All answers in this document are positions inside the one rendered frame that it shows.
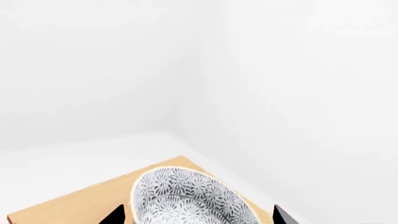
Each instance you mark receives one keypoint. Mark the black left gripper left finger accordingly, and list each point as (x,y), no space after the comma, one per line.
(116,216)

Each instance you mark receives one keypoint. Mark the grey floral patterned bowl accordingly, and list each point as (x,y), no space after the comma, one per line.
(186,198)

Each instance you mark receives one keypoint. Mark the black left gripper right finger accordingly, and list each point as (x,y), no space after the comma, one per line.
(281,215)

